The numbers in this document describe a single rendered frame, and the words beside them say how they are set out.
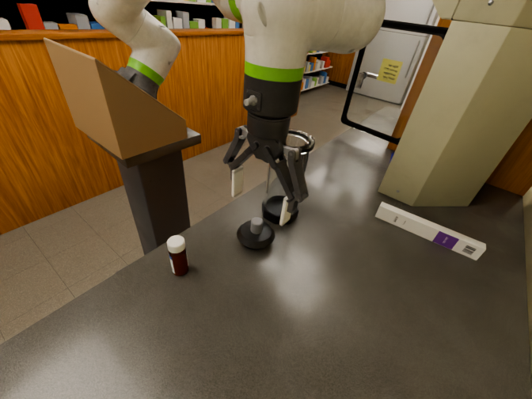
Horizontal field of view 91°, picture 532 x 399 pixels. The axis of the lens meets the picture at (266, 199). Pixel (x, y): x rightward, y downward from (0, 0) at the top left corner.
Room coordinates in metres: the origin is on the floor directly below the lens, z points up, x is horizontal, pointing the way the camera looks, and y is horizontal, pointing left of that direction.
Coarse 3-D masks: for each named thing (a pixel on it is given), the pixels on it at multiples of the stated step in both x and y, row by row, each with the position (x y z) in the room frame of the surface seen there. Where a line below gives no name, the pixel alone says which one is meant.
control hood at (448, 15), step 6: (432, 0) 0.76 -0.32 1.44; (438, 0) 0.75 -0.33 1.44; (444, 0) 0.74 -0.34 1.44; (450, 0) 0.74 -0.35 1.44; (456, 0) 0.73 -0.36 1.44; (438, 6) 0.75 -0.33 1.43; (444, 6) 0.74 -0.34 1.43; (450, 6) 0.73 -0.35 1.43; (456, 6) 0.73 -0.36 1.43; (438, 12) 0.75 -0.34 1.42; (444, 12) 0.74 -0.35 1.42; (450, 12) 0.73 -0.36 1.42; (444, 18) 0.74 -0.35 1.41; (450, 18) 0.73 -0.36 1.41
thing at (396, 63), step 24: (384, 48) 1.13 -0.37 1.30; (408, 48) 1.07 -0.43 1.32; (432, 48) 1.02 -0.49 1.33; (360, 72) 1.17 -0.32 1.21; (384, 72) 1.11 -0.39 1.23; (408, 72) 1.05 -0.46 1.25; (360, 96) 1.15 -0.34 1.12; (384, 96) 1.09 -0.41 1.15; (408, 96) 1.03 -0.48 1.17; (360, 120) 1.13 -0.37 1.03; (384, 120) 1.06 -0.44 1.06
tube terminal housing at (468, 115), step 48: (480, 0) 0.71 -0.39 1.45; (528, 0) 0.66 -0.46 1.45; (480, 48) 0.68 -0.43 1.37; (528, 48) 0.68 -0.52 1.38; (432, 96) 0.71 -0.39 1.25; (480, 96) 0.67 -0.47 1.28; (528, 96) 0.69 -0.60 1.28; (432, 144) 0.68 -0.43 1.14; (480, 144) 0.68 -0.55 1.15; (384, 192) 0.71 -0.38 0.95; (432, 192) 0.67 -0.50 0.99
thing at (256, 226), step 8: (248, 224) 0.46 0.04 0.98; (256, 224) 0.43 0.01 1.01; (264, 224) 0.47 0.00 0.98; (240, 232) 0.43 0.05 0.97; (248, 232) 0.43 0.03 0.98; (256, 232) 0.43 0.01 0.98; (264, 232) 0.44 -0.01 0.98; (272, 232) 0.45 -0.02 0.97; (240, 240) 0.42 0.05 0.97; (248, 240) 0.41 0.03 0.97; (256, 240) 0.41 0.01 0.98; (264, 240) 0.42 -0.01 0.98; (272, 240) 0.43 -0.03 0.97; (248, 248) 0.42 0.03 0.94; (256, 248) 0.40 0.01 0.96
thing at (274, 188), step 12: (288, 132) 0.60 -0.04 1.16; (300, 132) 0.60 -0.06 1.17; (288, 144) 0.60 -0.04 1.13; (300, 144) 0.59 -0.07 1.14; (312, 144) 0.54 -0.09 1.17; (288, 168) 0.51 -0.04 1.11; (276, 180) 0.52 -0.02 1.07; (276, 192) 0.52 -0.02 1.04; (264, 204) 0.54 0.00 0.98; (276, 204) 0.52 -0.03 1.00
